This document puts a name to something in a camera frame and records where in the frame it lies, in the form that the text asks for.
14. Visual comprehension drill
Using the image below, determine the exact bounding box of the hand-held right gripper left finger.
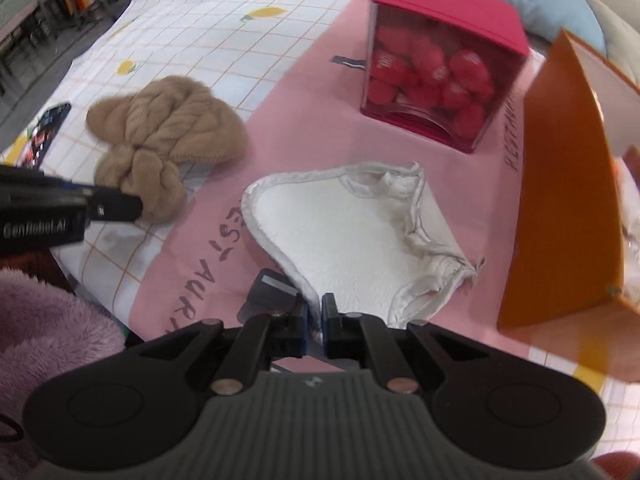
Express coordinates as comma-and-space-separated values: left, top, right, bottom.
140, 292, 308, 396

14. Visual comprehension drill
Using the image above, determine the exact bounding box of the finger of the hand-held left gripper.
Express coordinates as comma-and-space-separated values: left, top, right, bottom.
0, 164, 98, 200
84, 192, 144, 224

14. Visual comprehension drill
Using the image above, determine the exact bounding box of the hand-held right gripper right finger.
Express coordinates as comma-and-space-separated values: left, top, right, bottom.
320, 292, 493, 395

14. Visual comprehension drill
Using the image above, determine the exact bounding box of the white fluffy cloth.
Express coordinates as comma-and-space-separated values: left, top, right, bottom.
241, 161, 485, 333

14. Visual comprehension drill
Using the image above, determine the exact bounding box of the orange box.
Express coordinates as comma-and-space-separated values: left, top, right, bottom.
497, 27, 640, 331

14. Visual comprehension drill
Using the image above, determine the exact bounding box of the dark flat object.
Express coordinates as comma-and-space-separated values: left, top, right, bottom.
19, 102, 72, 167

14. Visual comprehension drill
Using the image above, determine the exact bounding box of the purple fluffy clothing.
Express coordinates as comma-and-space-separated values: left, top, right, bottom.
0, 267, 126, 411

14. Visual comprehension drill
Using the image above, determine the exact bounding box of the grey table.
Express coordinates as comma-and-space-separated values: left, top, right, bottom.
0, 0, 66, 76

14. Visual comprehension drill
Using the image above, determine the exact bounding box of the printed grid blanket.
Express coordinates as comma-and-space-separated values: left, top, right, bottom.
0, 0, 640, 461

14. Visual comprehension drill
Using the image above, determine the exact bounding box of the pile of red plush balls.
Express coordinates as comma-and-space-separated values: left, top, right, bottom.
367, 25, 496, 141

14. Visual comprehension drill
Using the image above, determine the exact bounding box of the pink box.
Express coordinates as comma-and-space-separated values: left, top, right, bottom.
361, 0, 531, 155

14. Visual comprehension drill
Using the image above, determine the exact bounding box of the beige pillow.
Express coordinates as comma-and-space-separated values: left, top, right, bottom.
575, 0, 640, 91

